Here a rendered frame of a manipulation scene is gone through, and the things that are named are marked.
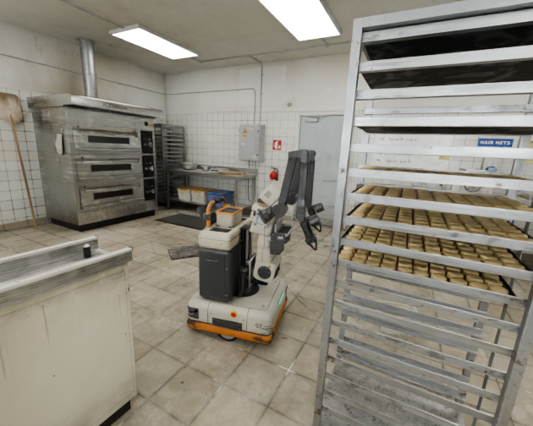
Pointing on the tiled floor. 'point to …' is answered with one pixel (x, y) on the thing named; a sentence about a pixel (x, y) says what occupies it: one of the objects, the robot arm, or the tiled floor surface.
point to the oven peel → (9, 105)
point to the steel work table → (213, 177)
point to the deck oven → (95, 160)
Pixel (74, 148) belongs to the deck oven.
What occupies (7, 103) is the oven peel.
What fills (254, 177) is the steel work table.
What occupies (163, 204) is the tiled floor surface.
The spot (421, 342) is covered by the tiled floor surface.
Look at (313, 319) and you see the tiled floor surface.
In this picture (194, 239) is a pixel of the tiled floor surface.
